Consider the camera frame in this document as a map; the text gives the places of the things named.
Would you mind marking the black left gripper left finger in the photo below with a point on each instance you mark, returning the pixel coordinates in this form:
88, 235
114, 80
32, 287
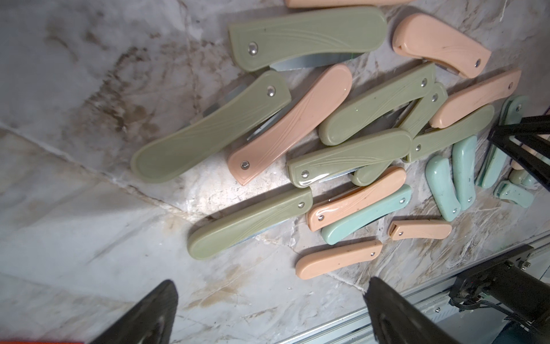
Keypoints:
149, 321

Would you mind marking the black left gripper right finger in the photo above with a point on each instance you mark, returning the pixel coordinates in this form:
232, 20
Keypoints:
394, 320

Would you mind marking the pink knife diagonal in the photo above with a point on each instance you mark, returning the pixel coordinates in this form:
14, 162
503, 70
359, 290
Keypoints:
327, 93

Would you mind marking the pink knife front right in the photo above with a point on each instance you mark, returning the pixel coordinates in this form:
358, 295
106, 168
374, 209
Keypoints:
419, 229

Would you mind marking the pink knife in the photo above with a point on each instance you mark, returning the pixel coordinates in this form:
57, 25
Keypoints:
422, 36
358, 198
419, 229
466, 101
329, 260

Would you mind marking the pink knife front centre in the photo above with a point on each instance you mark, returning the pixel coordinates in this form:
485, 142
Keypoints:
329, 260

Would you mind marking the mint knife centre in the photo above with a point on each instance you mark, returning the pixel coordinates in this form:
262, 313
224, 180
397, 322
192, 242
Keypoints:
341, 229

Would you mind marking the green knife lower left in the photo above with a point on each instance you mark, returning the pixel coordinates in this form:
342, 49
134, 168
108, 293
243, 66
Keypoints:
244, 224

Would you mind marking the pink knife middle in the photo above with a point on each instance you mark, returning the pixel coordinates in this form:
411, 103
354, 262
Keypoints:
358, 198

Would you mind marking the green knife left long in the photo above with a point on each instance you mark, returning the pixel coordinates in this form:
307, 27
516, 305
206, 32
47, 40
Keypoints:
167, 158

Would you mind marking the pink knife upper right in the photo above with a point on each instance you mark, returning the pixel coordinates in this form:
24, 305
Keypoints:
466, 101

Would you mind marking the pink knife top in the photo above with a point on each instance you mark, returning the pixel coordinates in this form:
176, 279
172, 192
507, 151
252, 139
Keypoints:
422, 36

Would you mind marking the green knife top wide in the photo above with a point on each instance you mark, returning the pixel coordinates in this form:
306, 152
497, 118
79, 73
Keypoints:
307, 39

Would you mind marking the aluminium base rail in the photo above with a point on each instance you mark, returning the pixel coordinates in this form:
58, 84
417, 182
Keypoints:
483, 325

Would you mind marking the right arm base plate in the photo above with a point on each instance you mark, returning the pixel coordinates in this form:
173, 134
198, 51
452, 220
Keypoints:
502, 283

